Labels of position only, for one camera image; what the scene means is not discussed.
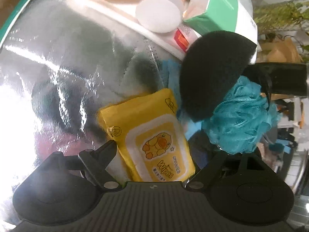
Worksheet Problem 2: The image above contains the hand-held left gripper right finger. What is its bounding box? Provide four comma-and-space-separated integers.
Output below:
185, 150, 245, 191

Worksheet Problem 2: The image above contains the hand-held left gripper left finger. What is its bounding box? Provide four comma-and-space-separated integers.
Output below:
52, 140, 121, 192

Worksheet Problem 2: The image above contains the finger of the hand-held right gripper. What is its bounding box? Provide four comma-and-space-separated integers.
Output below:
243, 64, 274, 107

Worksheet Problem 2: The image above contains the yellow wet wipes pack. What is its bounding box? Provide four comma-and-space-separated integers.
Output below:
99, 88, 196, 183

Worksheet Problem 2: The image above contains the black foam sponge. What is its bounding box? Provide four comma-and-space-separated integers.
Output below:
179, 31, 257, 123

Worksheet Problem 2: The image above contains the teal mesh bath loofah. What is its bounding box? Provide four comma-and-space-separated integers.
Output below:
201, 75, 282, 155

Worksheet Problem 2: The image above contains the brown paper bag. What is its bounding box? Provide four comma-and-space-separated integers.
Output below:
255, 36, 303, 64

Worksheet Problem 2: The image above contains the green leafy plant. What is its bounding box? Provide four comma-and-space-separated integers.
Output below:
253, 1, 309, 35

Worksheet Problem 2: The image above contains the green and white box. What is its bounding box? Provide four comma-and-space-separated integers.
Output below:
182, 0, 242, 34

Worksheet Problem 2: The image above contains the red and white packet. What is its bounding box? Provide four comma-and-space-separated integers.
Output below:
173, 25, 203, 53

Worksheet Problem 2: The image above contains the silver foil insulated bag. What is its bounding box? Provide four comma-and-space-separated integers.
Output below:
0, 0, 174, 232

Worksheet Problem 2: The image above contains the clear jar with white lid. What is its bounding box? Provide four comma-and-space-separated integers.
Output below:
135, 0, 187, 33

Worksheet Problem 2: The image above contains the white plastic tray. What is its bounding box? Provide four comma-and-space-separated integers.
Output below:
63, 0, 194, 61

